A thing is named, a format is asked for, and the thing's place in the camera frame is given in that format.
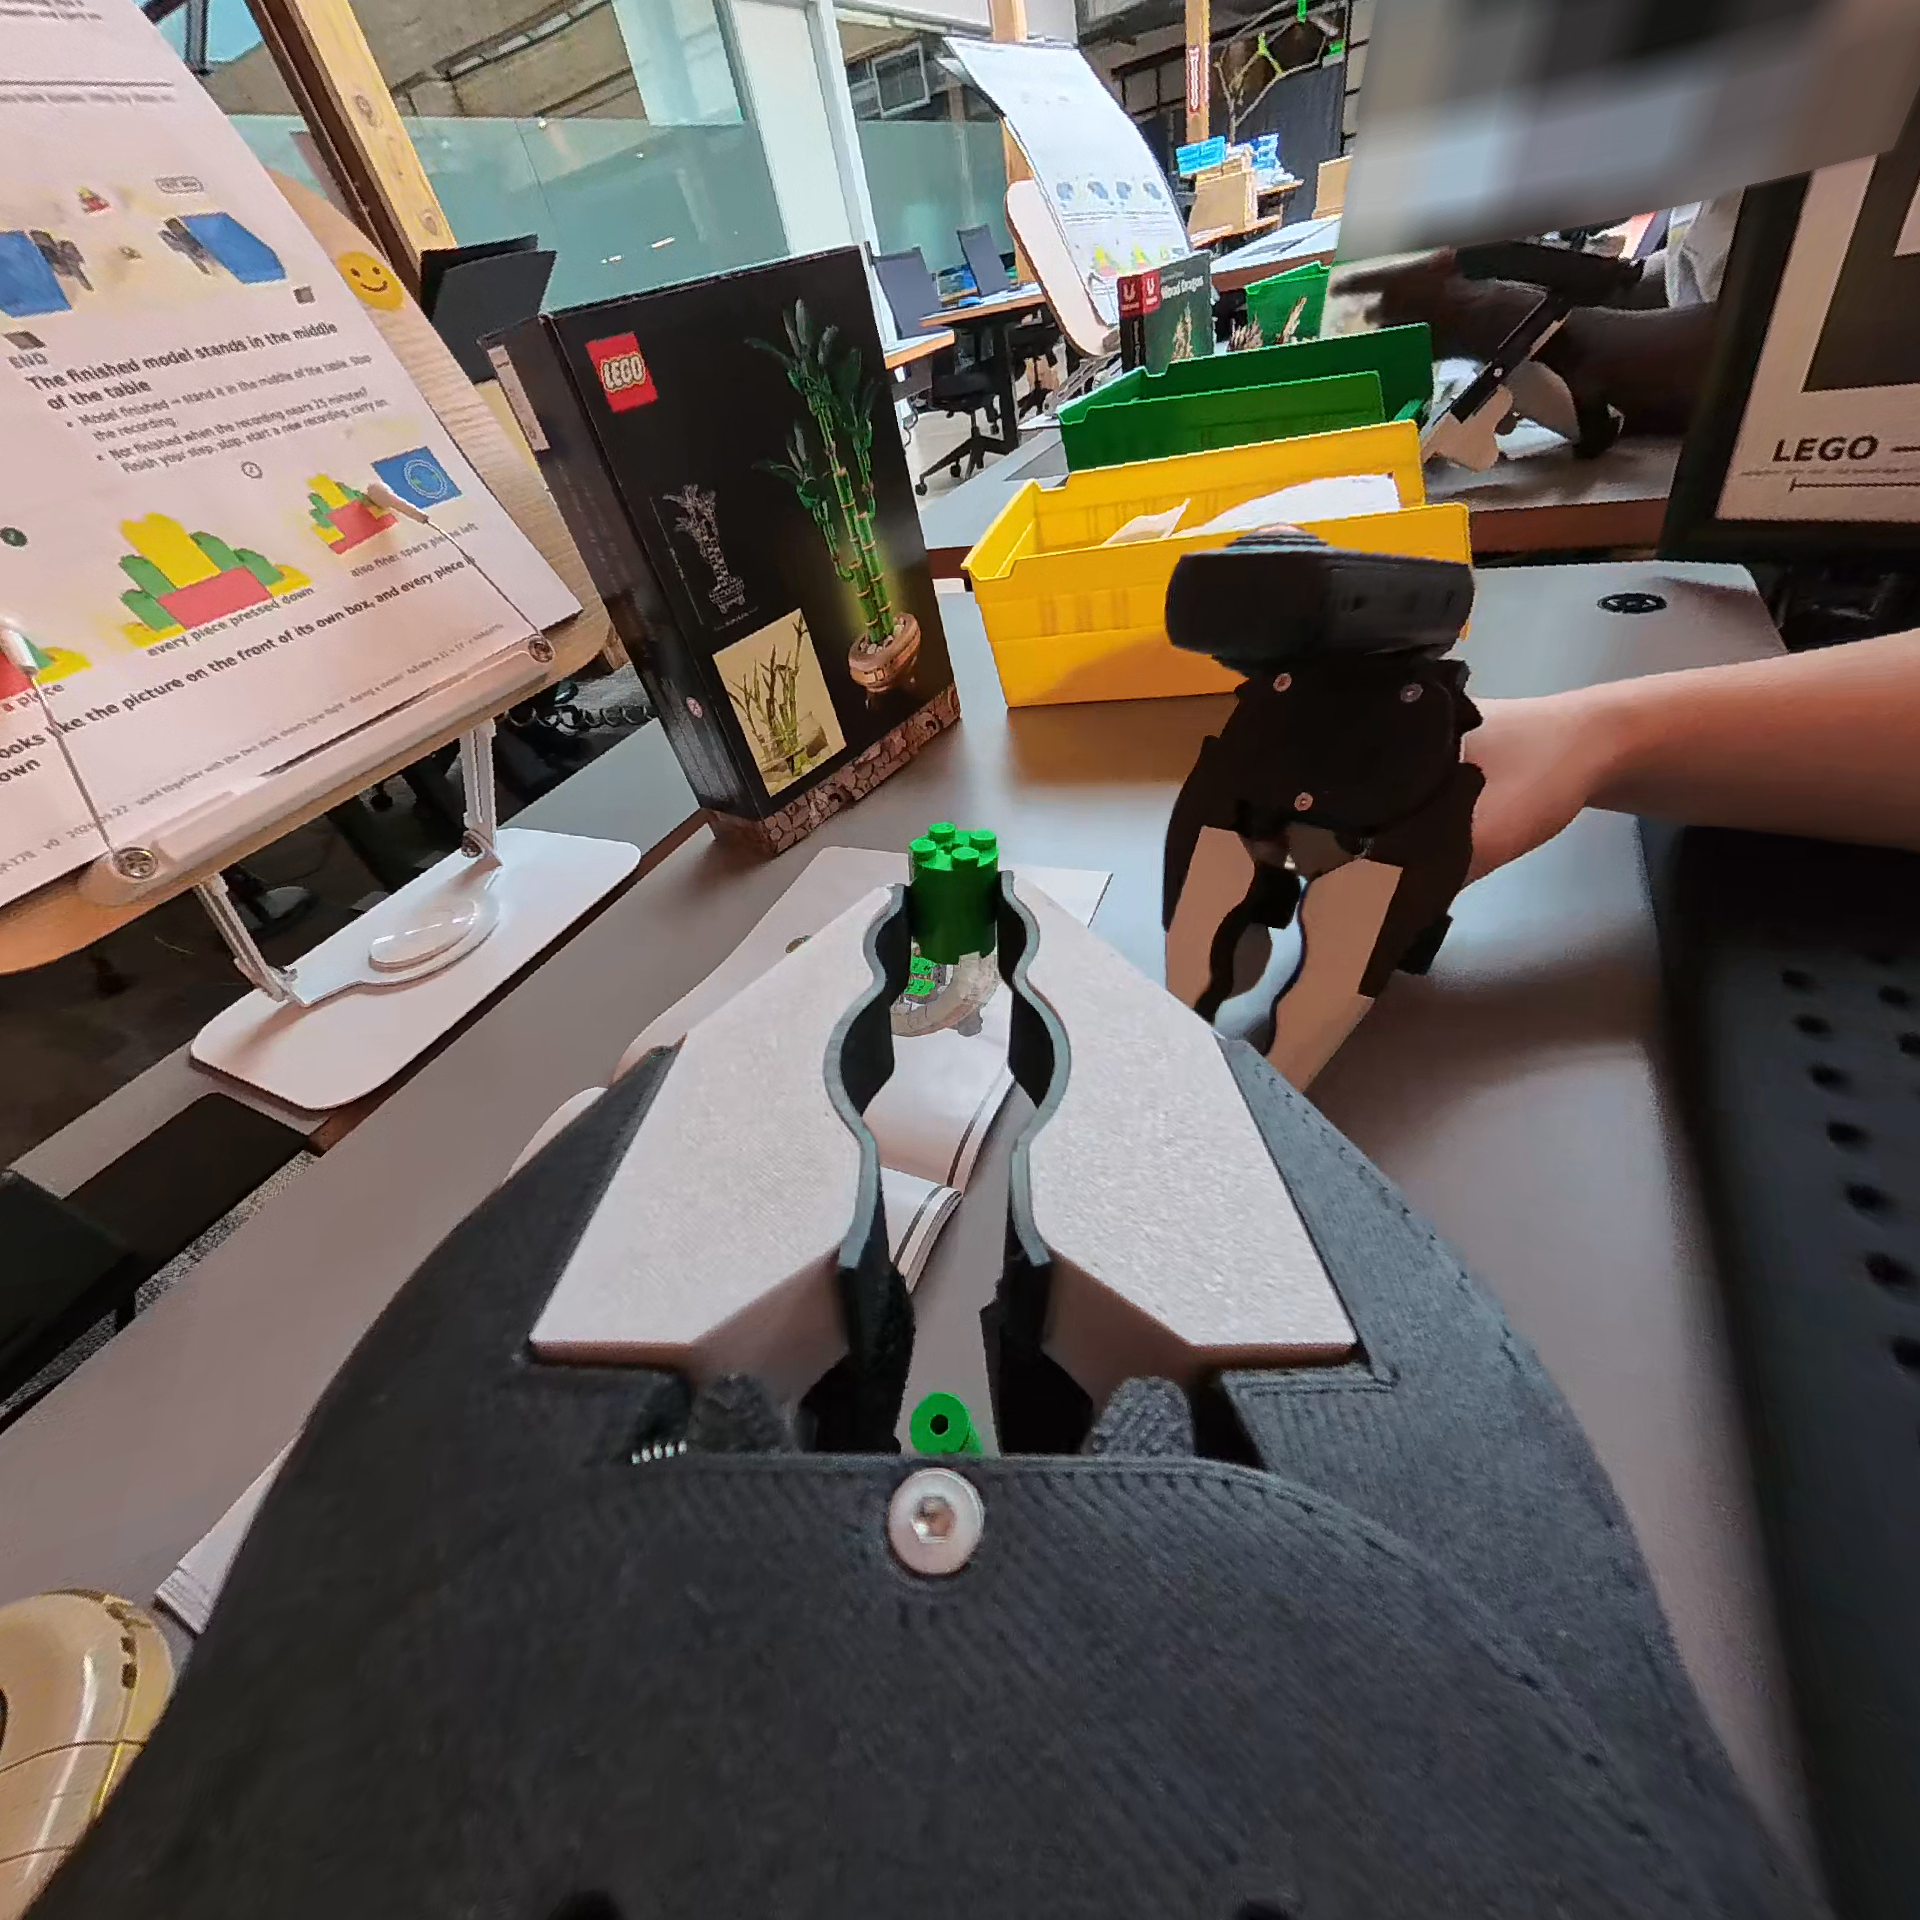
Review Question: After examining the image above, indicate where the white stand base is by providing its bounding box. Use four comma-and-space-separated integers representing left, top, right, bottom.
192, 726, 645, 1115

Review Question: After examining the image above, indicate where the black perforated panel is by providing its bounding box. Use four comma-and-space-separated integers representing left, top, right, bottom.
1640, 823, 1920, 1920

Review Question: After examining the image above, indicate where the wooden pillar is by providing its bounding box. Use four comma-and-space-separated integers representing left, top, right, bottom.
247, 0, 458, 288

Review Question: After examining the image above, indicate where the black bamboo set box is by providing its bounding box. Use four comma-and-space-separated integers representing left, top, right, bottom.
486, 247, 962, 860

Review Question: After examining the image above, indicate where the grey desk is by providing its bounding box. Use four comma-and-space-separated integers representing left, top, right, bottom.
0, 556, 1800, 1920

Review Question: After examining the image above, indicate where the black office chair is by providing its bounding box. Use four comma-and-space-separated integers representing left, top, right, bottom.
872, 224, 1044, 484

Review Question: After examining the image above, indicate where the person's right forearm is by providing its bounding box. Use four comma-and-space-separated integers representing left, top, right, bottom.
1581, 631, 1920, 829

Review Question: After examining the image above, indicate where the white paper sheet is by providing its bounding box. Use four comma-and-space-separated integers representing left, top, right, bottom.
1102, 477, 1404, 542

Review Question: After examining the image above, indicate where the green plastic bin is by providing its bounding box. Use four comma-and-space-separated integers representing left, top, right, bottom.
1056, 323, 1439, 472
1245, 263, 1336, 350

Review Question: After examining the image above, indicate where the background document stand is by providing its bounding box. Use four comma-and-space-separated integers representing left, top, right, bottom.
943, 36, 1202, 355

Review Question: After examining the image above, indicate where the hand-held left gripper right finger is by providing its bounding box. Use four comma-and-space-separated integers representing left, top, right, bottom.
982, 874, 1362, 1454

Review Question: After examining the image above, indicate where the green round brick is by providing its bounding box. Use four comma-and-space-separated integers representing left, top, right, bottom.
902, 823, 1004, 962

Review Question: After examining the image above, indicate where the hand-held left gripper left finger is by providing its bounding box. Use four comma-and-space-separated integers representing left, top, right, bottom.
528, 883, 920, 1454

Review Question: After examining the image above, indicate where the dark box with plant print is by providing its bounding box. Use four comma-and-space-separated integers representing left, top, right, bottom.
1117, 251, 1216, 367

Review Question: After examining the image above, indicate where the black coiled cable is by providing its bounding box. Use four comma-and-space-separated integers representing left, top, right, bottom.
517, 682, 663, 736

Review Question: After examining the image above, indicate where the open instruction booklet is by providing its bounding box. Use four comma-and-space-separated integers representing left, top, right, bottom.
151, 844, 1114, 1640

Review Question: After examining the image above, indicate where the person's right hand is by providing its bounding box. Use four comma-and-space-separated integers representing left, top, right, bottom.
1446, 698, 1600, 894

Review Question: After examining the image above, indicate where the yellow plastic bin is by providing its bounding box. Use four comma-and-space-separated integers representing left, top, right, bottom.
960, 421, 1473, 710

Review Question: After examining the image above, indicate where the black angular board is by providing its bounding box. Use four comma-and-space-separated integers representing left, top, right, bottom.
421, 238, 560, 384

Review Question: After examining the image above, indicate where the printed instruction sheet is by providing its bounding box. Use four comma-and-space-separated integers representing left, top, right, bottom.
0, 0, 584, 910

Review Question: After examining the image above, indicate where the black framed poster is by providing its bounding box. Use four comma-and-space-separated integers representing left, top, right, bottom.
1661, 151, 1920, 560

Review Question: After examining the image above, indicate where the tan toy brick pot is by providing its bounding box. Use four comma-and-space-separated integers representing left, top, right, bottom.
0, 1591, 178, 1920

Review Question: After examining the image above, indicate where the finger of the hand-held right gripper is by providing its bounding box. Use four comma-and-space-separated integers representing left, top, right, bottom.
1164, 832, 1310, 1044
1260, 862, 1412, 1095

